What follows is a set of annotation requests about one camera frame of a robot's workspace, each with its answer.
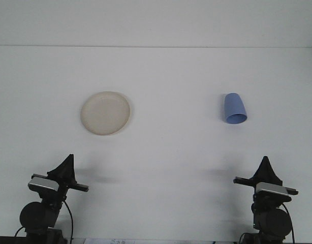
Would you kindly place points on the pale blue cup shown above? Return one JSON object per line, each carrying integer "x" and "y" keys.
{"x": 233, "y": 106}

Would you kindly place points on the pale round plate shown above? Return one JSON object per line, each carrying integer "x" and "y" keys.
{"x": 105, "y": 113}

